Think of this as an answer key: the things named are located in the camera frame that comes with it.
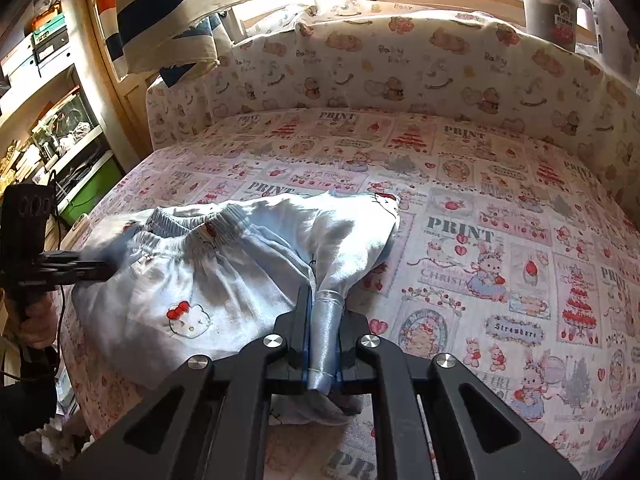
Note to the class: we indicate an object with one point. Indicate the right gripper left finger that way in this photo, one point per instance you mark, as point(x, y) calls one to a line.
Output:
point(208, 419)

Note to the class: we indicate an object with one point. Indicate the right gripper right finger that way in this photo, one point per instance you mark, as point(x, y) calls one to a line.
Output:
point(433, 418)

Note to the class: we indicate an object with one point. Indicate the light blue Hello Kitty pants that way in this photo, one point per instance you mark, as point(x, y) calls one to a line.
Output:
point(210, 280)

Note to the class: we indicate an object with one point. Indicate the person's left hand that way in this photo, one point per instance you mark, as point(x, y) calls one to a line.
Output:
point(39, 328)

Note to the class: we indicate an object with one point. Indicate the green storage box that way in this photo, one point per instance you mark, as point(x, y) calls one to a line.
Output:
point(94, 184)

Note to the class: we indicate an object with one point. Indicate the white shelf unit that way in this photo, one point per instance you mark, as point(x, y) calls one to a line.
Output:
point(48, 128)

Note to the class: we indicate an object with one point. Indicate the printed pink bed sheet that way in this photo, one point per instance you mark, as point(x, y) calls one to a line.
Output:
point(508, 254)

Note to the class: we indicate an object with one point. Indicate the green box on shelf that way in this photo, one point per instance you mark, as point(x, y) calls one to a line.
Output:
point(51, 28)

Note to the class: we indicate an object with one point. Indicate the striped hanging towel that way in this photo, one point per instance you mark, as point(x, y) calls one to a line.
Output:
point(176, 38)

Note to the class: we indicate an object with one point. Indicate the teddy bear print headboard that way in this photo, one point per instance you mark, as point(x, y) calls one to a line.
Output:
point(353, 55)

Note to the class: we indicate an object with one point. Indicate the white bucket on sill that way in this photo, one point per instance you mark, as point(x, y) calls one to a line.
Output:
point(553, 20)

